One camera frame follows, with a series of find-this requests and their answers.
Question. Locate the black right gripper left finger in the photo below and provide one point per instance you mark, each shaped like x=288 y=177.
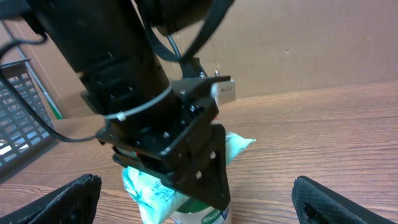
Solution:
x=74 y=203

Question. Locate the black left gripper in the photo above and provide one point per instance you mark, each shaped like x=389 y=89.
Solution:
x=175 y=139

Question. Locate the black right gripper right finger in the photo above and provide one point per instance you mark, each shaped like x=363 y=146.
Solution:
x=316 y=204

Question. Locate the teal orange tissue pack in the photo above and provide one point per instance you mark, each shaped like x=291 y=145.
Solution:
x=156 y=202

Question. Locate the green lid knorr cup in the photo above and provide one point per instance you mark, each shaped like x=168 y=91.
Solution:
x=196 y=212

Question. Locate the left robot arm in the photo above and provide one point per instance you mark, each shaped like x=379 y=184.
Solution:
x=137 y=62

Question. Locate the white barcode scanner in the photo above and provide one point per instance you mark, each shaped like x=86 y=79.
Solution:
x=224 y=92

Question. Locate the grey plastic mesh basket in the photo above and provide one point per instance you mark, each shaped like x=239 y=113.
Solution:
x=23 y=140

